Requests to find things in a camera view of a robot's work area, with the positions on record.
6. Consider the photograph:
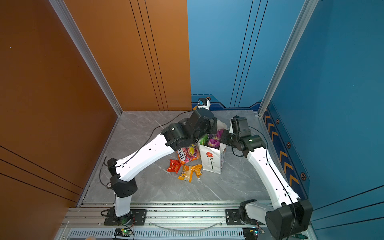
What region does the green circuit board left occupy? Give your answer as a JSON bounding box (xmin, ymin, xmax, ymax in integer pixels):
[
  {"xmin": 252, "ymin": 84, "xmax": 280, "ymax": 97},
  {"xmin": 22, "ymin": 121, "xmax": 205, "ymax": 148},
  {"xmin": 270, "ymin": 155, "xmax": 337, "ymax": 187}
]
[{"xmin": 113, "ymin": 228, "xmax": 134, "ymax": 240}]

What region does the red snack packet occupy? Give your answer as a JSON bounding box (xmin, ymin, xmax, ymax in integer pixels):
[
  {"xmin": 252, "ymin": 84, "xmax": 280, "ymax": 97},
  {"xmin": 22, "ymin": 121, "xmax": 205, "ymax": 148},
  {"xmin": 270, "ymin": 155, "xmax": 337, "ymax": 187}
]
[{"xmin": 167, "ymin": 159, "xmax": 182, "ymax": 174}]

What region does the purple grape candy bag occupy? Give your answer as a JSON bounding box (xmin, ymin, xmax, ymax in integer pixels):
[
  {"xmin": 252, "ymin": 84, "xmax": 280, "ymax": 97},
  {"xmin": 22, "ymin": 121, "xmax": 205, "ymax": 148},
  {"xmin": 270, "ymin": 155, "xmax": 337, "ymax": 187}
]
[{"xmin": 206, "ymin": 129, "xmax": 225, "ymax": 149}]

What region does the green handled screwdriver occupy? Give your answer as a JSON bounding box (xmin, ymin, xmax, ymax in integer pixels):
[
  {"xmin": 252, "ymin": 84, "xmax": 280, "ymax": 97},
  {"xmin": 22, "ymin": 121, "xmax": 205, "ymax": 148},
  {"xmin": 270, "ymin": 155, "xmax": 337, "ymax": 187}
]
[{"xmin": 293, "ymin": 233, "xmax": 308, "ymax": 240}]

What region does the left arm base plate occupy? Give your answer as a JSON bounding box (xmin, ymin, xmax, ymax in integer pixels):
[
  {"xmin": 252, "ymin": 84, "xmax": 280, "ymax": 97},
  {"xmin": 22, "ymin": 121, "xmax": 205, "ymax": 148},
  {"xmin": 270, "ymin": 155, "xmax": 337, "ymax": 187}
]
[{"xmin": 101, "ymin": 208, "xmax": 147, "ymax": 226}]

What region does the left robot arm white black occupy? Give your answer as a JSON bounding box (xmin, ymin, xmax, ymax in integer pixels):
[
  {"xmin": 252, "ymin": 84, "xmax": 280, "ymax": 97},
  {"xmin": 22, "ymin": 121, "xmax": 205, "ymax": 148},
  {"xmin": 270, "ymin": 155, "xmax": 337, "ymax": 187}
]
[{"xmin": 107, "ymin": 108, "xmax": 218, "ymax": 218}]

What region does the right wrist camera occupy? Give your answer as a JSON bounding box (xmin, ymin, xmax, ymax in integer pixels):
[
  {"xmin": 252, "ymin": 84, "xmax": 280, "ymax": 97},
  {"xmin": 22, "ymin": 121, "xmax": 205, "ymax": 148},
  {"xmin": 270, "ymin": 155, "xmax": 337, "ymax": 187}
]
[{"xmin": 230, "ymin": 116, "xmax": 252, "ymax": 138}]

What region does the colourful candy bag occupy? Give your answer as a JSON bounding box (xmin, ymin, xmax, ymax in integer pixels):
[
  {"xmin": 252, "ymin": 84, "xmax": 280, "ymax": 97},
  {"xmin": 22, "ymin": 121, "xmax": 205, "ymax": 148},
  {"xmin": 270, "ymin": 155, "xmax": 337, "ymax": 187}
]
[{"xmin": 177, "ymin": 144, "xmax": 201, "ymax": 165}]

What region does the orange snack packet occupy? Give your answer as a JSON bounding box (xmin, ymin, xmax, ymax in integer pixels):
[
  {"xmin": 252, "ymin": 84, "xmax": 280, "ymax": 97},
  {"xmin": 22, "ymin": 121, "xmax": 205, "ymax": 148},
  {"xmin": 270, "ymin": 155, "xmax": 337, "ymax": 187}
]
[
  {"xmin": 178, "ymin": 165, "xmax": 193, "ymax": 183},
  {"xmin": 191, "ymin": 164, "xmax": 203, "ymax": 178}
]

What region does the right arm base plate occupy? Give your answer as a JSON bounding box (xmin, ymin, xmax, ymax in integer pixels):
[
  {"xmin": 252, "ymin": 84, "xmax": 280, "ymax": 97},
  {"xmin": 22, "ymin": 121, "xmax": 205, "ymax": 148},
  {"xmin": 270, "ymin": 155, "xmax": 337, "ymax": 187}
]
[{"xmin": 225, "ymin": 209, "xmax": 244, "ymax": 226}]

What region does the aluminium rail frame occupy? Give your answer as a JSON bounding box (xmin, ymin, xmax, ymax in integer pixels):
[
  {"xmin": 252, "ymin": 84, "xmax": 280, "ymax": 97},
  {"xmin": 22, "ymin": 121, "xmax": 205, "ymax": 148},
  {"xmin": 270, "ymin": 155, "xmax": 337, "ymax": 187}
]
[{"xmin": 53, "ymin": 200, "xmax": 319, "ymax": 240}]

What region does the white paper bag with flowers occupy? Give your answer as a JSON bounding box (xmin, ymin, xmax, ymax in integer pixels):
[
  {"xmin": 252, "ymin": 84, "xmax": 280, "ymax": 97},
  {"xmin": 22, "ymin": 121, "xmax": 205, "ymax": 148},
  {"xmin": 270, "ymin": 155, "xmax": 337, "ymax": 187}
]
[{"xmin": 197, "ymin": 119, "xmax": 229, "ymax": 175}]

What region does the large green chips bag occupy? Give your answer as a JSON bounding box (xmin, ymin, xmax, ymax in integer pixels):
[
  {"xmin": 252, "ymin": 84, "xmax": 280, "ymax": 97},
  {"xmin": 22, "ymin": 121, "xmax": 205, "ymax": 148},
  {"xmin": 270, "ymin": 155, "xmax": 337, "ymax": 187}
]
[{"xmin": 199, "ymin": 134, "xmax": 209, "ymax": 146}]

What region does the circuit board right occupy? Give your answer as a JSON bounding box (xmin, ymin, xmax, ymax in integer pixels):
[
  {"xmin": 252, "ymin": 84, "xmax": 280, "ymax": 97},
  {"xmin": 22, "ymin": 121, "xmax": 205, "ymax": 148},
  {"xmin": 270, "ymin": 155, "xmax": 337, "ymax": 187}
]
[{"xmin": 243, "ymin": 228, "xmax": 265, "ymax": 240}]

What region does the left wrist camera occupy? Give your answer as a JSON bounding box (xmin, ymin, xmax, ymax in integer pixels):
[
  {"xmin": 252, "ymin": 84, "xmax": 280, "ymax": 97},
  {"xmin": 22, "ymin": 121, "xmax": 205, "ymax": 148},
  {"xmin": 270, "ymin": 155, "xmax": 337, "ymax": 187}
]
[{"xmin": 196, "ymin": 97, "xmax": 211, "ymax": 110}]

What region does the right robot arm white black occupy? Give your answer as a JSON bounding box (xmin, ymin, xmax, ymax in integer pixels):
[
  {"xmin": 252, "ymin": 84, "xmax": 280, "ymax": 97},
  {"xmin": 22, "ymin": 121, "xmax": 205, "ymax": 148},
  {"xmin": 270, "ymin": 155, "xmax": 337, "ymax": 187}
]
[{"xmin": 221, "ymin": 130, "xmax": 313, "ymax": 240}]

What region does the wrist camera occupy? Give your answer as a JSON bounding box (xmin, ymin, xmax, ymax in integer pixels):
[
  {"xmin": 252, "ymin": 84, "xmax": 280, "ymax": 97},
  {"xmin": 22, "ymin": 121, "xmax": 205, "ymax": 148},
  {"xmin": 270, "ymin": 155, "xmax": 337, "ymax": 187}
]
[
  {"xmin": 230, "ymin": 116, "xmax": 252, "ymax": 138},
  {"xmin": 196, "ymin": 97, "xmax": 211, "ymax": 110}
]

